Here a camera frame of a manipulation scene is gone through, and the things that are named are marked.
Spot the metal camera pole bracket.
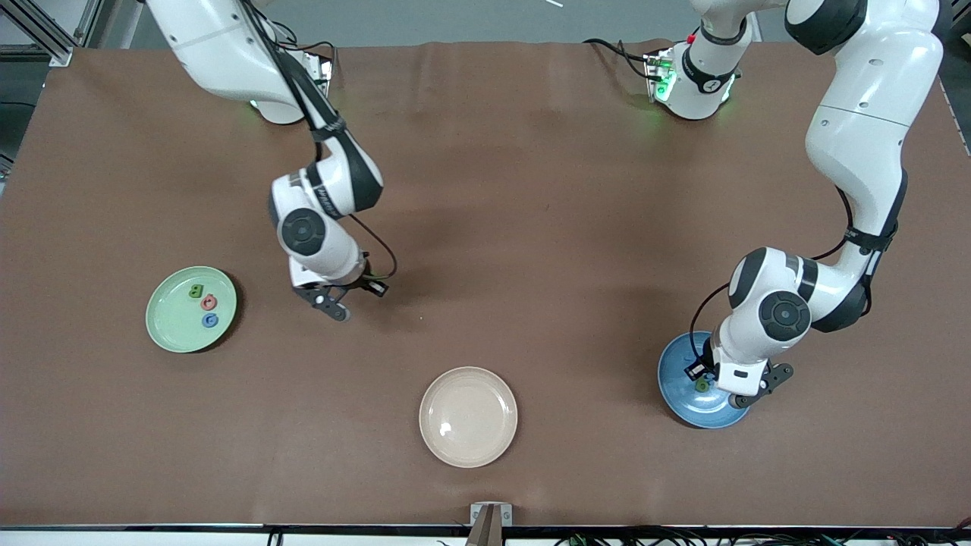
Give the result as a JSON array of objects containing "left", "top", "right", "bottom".
[{"left": 467, "top": 502, "right": 514, "bottom": 546}]

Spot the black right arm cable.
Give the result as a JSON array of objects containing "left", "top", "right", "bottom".
[{"left": 241, "top": 0, "right": 398, "bottom": 283}]

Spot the silver base connector panel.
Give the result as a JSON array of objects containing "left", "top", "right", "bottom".
[
  {"left": 303, "top": 52, "right": 335, "bottom": 96},
  {"left": 643, "top": 45, "right": 678, "bottom": 104}
]

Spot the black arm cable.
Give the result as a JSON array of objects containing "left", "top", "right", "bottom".
[
  {"left": 241, "top": 0, "right": 398, "bottom": 283},
  {"left": 689, "top": 182, "right": 873, "bottom": 365}
]

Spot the beige plate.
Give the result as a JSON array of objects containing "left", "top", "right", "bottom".
[{"left": 419, "top": 366, "right": 519, "bottom": 469}]

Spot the silver left base connector panel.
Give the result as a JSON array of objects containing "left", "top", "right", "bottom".
[{"left": 643, "top": 45, "right": 678, "bottom": 104}]

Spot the black cable bundle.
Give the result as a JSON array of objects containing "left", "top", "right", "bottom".
[{"left": 552, "top": 527, "right": 971, "bottom": 546}]

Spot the blue plate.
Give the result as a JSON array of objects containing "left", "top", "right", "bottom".
[{"left": 657, "top": 331, "right": 752, "bottom": 430}]

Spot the green plate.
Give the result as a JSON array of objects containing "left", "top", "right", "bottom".
[{"left": 145, "top": 265, "right": 238, "bottom": 354}]

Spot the black left base cable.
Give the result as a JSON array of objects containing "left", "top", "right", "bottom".
[{"left": 583, "top": 38, "right": 655, "bottom": 83}]

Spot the brown table cover mat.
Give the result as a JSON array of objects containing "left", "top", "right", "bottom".
[{"left": 0, "top": 39, "right": 971, "bottom": 528}]

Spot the silver right base connector panel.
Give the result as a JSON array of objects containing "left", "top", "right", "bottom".
[{"left": 303, "top": 52, "right": 335, "bottom": 96}]

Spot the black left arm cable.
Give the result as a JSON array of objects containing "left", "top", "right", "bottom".
[{"left": 689, "top": 182, "right": 873, "bottom": 365}]

